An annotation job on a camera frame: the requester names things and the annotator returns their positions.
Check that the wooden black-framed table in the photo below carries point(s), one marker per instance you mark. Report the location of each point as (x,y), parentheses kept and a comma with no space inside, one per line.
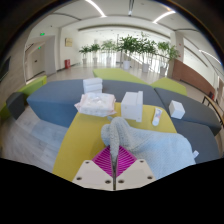
(213,104)

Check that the light grey towel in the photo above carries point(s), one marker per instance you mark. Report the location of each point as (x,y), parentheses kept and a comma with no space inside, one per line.
(156,150)

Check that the angled grey sofa bench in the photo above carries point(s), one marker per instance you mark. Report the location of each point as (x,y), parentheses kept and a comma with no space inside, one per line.
(196,110)

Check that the row of potted plants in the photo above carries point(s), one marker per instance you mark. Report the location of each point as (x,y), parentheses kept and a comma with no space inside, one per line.
(131,45)

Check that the red bin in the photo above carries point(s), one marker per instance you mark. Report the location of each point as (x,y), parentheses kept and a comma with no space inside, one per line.
(67,64)

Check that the small green sofa bench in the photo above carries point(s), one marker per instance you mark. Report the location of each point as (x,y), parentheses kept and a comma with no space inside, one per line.
(170,86)

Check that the green wall-side bench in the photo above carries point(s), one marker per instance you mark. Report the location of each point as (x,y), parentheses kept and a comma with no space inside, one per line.
(31,87)

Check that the pink white plastic package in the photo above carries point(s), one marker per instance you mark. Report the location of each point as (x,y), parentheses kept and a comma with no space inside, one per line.
(95,104)

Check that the large green sofa bench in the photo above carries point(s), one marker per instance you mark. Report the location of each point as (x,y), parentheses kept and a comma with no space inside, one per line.
(115,75)

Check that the long grey sofa bench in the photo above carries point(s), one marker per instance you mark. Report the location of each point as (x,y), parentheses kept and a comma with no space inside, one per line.
(56,100)

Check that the low grey sofa bench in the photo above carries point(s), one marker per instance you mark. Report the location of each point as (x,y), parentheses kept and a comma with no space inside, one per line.
(200,143)

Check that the dark wall screen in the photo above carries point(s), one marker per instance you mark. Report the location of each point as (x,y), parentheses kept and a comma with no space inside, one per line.
(4,69)

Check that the ceiling strip lights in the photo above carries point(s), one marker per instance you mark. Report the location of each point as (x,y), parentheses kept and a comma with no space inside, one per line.
(96,8)

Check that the large white box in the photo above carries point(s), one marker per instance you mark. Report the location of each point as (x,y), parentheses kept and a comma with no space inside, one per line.
(131,106)

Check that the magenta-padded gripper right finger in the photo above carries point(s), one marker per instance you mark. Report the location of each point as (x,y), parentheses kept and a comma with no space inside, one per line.
(136,175)

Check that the small white cube box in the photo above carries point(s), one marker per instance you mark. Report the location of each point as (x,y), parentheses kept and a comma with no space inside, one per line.
(176,109)

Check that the white tissue pack stack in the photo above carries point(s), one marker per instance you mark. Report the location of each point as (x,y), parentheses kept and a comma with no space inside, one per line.
(92,85)

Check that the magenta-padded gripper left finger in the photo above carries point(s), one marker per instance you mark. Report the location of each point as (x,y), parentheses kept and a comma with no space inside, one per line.
(91,175)

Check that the dark grey ottoman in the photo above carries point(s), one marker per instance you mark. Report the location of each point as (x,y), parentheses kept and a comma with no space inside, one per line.
(16,105)

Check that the yellow wall picture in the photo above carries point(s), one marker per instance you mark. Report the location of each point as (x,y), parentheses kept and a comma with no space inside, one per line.
(68,42)

